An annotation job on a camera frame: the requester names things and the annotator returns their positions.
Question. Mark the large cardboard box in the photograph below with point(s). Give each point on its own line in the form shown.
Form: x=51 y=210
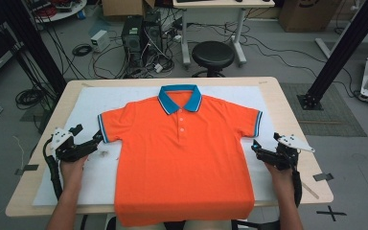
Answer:
x=310 y=16

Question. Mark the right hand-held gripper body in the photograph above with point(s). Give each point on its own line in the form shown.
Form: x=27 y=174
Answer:
x=282 y=158

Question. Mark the grey tape strip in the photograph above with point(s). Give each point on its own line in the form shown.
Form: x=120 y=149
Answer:
x=27 y=168
x=323 y=176

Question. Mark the orange polo shirt blue collar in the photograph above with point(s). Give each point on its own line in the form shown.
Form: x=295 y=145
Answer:
x=185 y=166

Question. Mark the small white box device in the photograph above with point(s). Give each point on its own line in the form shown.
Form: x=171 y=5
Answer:
x=99 y=40

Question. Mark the person's leg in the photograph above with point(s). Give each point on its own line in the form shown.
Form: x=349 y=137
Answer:
x=134 y=227
x=207 y=225

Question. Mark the black computer tower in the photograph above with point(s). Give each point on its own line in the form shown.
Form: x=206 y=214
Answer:
x=132 y=41

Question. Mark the person's left leg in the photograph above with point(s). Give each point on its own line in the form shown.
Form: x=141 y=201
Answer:
x=134 y=227

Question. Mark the person's left hand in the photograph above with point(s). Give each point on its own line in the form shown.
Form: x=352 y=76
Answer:
x=72 y=172

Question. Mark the round white table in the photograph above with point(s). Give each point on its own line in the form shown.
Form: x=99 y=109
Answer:
x=73 y=11

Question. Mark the white table mat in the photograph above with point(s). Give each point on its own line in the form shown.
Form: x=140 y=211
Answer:
x=134 y=96

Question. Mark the black round stool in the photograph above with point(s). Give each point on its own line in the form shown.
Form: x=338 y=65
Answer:
x=213 y=54

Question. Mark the thin wooden stick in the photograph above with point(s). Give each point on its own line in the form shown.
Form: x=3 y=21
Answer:
x=310 y=190

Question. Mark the person's right leg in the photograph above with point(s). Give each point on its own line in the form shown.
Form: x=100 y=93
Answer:
x=207 y=225

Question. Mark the grey floor mat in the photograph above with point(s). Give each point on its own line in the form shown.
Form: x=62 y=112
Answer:
x=329 y=111

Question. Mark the white table frame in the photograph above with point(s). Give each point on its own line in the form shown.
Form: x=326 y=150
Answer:
x=324 y=48

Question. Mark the white desk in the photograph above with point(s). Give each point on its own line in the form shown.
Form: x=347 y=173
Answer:
x=223 y=3

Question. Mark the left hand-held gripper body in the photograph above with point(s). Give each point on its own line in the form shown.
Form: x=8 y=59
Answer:
x=67 y=148

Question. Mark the person's right hand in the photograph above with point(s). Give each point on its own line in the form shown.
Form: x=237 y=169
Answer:
x=282 y=180

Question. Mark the white power strip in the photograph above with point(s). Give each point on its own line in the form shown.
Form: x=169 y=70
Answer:
x=158 y=67

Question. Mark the black metal stand with base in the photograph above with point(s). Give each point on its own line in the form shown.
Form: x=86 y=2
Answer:
x=341 y=48

